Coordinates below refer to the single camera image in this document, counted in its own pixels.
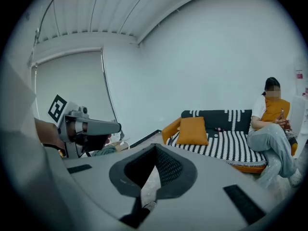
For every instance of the red white wall notice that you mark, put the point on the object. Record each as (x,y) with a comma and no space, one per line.
(299,74)

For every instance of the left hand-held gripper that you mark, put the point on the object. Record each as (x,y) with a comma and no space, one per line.
(69,119)

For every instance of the beige round basket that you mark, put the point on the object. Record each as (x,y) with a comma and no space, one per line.
(121,145)

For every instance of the white floor appliance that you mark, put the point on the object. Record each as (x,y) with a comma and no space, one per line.
(298,114)

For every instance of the person's left hand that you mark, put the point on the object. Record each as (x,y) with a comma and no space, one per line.
(96,142)

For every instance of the teal cloth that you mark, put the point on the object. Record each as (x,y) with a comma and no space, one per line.
(106,151)

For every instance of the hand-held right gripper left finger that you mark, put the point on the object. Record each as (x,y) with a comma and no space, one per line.
(96,177)

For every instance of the person's left forearm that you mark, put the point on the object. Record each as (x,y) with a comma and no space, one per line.
(48,133)

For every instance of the person's white shirt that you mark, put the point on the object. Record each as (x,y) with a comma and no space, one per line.
(21,167)

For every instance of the dark bottle with red label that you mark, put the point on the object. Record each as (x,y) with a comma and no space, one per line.
(219,129)

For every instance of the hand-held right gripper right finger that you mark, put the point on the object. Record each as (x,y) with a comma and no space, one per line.
(204,201)

